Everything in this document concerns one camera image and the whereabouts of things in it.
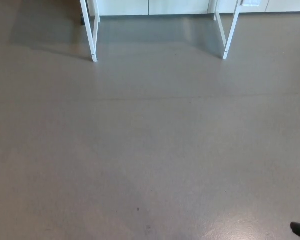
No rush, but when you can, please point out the white desk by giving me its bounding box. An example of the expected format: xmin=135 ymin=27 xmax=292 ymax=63
xmin=79 ymin=0 xmax=243 ymax=63

